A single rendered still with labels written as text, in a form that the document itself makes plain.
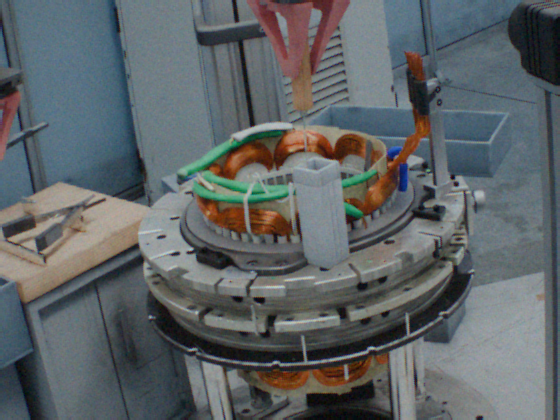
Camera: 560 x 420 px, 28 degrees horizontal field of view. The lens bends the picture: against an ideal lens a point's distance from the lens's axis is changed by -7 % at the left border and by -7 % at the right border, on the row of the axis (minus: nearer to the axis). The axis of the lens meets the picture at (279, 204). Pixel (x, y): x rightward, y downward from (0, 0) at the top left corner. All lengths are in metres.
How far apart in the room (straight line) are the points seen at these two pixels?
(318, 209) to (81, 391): 0.40
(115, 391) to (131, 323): 0.08
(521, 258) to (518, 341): 1.95
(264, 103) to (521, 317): 0.45
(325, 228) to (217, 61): 0.59
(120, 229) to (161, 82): 2.35
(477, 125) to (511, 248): 2.06
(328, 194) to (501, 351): 0.54
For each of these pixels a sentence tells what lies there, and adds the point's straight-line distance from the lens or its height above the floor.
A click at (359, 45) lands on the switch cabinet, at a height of 0.51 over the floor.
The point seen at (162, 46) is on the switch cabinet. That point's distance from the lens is 3.51.
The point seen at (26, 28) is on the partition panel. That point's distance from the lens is 3.58.
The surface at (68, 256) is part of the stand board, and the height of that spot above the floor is 1.06.
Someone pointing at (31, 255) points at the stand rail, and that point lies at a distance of 1.20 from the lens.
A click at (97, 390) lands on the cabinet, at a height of 0.90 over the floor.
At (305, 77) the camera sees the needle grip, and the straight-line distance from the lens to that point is 0.97.
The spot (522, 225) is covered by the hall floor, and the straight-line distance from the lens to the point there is 3.64.
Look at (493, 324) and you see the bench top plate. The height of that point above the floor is 0.78.
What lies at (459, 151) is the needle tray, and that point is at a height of 1.05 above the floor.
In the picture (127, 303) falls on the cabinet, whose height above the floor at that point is 0.98.
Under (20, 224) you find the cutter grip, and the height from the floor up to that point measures 1.09.
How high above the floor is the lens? 1.55
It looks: 23 degrees down
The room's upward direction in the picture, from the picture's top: 8 degrees counter-clockwise
